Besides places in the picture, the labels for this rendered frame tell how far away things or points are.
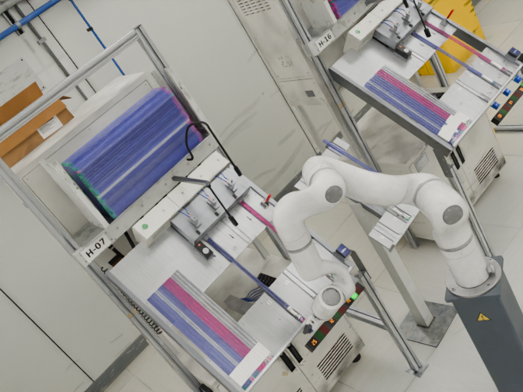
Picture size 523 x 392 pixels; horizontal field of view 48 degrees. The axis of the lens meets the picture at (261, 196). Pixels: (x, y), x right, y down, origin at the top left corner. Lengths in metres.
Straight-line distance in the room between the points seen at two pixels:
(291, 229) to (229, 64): 2.70
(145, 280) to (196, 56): 2.21
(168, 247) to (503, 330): 1.29
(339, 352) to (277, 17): 1.66
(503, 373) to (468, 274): 0.51
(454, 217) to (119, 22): 2.74
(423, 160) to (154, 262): 1.53
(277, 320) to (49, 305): 1.96
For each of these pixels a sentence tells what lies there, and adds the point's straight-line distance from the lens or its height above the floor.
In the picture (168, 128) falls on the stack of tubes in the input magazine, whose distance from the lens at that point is 2.40.
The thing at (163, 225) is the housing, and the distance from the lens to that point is 2.38.
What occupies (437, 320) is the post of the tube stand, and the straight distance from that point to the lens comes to 3.09.
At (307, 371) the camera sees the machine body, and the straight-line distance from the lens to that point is 2.85.
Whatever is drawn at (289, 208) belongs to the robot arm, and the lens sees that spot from 1.75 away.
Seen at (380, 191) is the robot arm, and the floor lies 1.22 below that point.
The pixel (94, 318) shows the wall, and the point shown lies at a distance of 4.06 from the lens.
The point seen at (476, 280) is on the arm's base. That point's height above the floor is 0.74.
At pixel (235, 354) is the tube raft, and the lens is 2.27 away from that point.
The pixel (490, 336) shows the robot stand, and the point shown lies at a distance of 2.29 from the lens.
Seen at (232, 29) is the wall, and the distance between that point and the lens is 4.40.
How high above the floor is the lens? 2.17
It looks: 26 degrees down
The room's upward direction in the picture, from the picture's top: 33 degrees counter-clockwise
